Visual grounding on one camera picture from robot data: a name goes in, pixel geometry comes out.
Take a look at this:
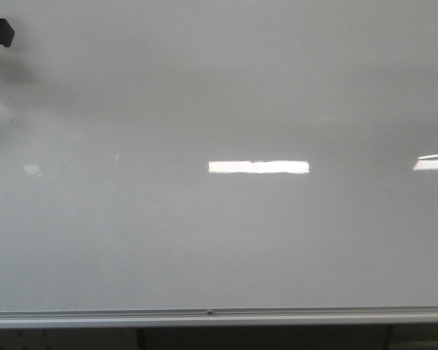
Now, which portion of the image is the white whiteboard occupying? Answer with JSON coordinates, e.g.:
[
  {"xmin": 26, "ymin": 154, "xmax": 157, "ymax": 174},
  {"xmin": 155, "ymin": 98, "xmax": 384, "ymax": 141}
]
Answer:
[{"xmin": 0, "ymin": 1, "xmax": 438, "ymax": 329}]

